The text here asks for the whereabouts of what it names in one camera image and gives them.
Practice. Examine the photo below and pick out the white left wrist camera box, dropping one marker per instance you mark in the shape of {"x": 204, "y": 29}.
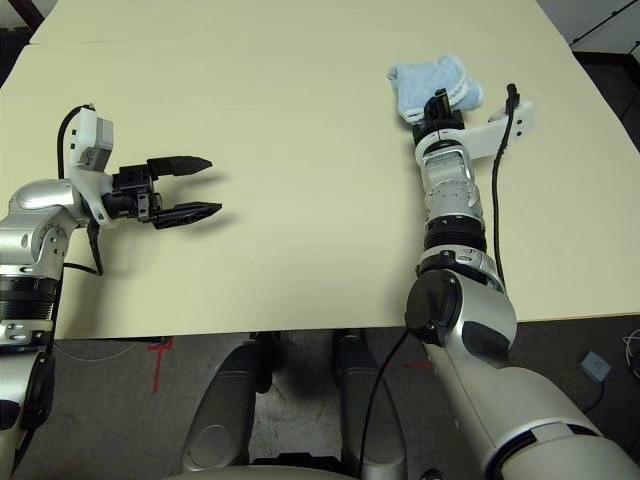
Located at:
{"x": 85, "y": 145}

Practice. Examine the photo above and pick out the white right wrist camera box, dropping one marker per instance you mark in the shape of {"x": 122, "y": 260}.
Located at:
{"x": 495, "y": 132}

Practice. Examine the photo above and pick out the black tripod stand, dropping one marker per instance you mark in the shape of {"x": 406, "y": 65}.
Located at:
{"x": 605, "y": 25}

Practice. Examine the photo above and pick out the black cabinet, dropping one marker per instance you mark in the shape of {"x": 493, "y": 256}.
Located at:
{"x": 610, "y": 85}

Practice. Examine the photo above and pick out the small grey floor box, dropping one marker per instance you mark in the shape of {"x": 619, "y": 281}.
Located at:
{"x": 596, "y": 366}

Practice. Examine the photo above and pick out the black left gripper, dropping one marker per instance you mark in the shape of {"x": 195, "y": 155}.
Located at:
{"x": 130, "y": 195}

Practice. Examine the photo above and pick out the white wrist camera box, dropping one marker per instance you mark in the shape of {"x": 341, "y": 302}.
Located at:
{"x": 85, "y": 145}
{"x": 495, "y": 132}

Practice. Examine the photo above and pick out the side table black frame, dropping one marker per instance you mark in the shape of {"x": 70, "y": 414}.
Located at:
{"x": 32, "y": 12}

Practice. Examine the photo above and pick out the grey robot torso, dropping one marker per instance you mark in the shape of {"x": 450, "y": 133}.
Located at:
{"x": 250, "y": 470}

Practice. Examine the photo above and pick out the light blue towel white trim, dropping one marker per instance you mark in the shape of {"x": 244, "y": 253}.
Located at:
{"x": 425, "y": 82}

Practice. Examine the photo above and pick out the black foam floor mat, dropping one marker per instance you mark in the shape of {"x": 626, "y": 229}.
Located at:
{"x": 12, "y": 50}

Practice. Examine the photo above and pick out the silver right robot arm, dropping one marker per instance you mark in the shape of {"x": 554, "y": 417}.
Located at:
{"x": 480, "y": 320}

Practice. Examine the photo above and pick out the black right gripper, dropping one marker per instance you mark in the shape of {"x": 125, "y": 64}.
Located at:
{"x": 440, "y": 125}

